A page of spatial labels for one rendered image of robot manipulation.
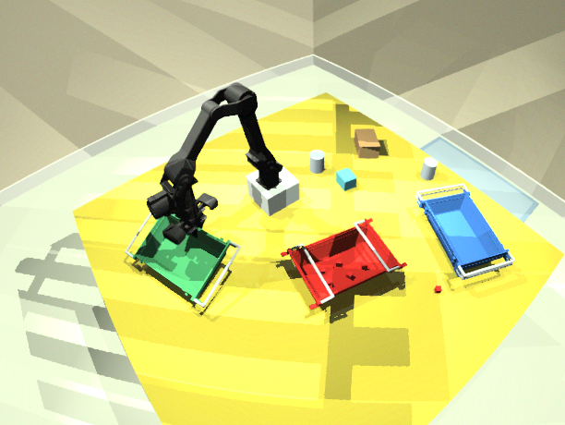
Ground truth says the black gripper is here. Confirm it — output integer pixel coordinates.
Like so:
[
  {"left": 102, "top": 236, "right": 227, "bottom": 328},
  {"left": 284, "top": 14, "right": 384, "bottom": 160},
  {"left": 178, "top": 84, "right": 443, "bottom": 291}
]
[{"left": 162, "top": 192, "right": 219, "bottom": 246}]

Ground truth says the white cylinder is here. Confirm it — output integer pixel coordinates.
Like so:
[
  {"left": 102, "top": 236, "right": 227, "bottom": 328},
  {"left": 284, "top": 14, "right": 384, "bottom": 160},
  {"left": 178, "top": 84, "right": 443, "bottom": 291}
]
[
  {"left": 310, "top": 150, "right": 325, "bottom": 174},
  {"left": 420, "top": 157, "right": 438, "bottom": 181}
]

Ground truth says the blue plastic tray with white wire bars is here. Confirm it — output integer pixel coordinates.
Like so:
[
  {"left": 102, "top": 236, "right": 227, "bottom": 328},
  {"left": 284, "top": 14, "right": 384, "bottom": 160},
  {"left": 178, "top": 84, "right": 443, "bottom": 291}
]
[{"left": 416, "top": 183, "right": 515, "bottom": 277}]

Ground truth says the red plastic tray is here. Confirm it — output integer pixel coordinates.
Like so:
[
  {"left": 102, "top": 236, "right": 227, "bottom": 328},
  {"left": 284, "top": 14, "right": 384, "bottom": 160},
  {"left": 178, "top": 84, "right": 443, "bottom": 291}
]
[{"left": 281, "top": 218, "right": 407, "bottom": 310}]

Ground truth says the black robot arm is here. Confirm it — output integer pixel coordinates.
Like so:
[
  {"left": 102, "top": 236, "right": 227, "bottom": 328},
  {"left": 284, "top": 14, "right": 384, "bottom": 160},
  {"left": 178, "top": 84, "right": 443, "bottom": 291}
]
[{"left": 146, "top": 82, "right": 283, "bottom": 221}]

